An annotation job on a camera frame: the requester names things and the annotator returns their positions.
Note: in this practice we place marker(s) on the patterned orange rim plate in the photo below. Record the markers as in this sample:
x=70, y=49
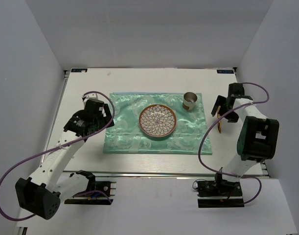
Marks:
x=157, y=121

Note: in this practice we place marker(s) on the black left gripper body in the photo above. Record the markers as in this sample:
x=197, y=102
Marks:
x=99, y=122

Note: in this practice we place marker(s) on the metal cup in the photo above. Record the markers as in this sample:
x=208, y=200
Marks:
x=189, y=101

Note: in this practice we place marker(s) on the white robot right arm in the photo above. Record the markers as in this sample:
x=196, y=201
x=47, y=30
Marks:
x=257, y=139

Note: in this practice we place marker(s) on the blue label sticker right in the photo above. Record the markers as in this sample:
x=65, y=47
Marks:
x=225, y=71

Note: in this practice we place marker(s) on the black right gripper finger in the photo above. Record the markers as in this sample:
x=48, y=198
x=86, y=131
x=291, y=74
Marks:
x=232, y=117
x=220, y=101

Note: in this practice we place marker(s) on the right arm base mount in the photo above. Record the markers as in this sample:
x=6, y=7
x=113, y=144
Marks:
x=218, y=193

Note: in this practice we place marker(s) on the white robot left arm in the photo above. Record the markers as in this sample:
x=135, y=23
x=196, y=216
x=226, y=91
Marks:
x=41, y=193

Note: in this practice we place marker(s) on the gold knife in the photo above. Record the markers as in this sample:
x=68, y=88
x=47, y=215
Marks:
x=219, y=124

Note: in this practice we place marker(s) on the blue label sticker left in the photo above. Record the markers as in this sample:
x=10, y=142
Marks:
x=79, y=70

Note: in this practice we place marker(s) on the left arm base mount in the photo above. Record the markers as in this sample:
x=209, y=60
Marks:
x=97, y=192

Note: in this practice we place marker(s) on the green satin cloth napkin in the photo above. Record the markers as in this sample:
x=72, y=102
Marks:
x=126, y=136

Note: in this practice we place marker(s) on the blue label sticker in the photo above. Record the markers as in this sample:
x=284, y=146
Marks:
x=79, y=70
x=225, y=71

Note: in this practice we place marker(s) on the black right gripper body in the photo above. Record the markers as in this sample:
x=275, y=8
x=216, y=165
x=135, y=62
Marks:
x=227, y=108

